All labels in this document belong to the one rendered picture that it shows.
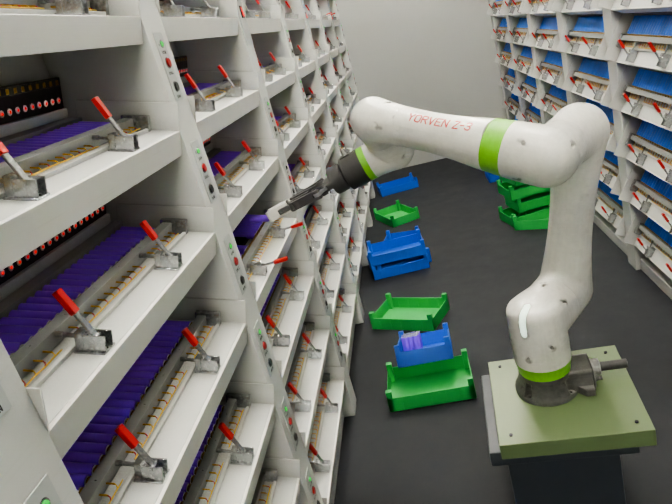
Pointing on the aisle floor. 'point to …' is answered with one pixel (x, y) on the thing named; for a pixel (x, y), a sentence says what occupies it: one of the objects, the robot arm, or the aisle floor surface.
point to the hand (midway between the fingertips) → (279, 210)
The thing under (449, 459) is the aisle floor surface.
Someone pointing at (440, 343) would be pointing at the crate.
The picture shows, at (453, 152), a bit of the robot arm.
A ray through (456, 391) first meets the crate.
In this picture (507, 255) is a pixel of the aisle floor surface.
